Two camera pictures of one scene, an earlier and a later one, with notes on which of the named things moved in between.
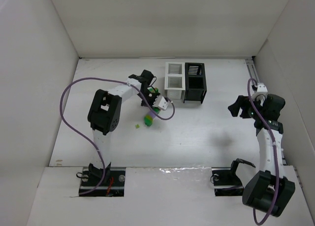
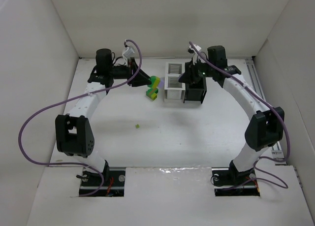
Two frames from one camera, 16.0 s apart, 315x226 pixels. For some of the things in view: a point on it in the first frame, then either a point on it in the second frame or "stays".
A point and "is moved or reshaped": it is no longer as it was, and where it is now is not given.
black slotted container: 195,81 stays
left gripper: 152,98 -> 133,73
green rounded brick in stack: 156,89 stays
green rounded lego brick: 147,122 is moved or reshaped
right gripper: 242,104 -> 193,73
